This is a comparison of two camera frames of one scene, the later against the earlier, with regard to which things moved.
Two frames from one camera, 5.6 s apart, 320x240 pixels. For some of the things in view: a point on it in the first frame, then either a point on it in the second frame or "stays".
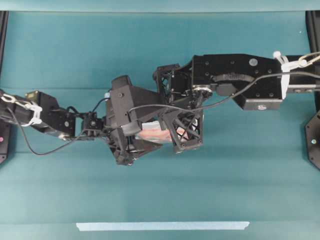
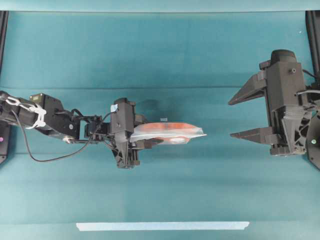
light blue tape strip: x=163 y=226 stays
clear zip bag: x=152 y=130 stays
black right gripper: x=185 y=127 to x=288 y=106
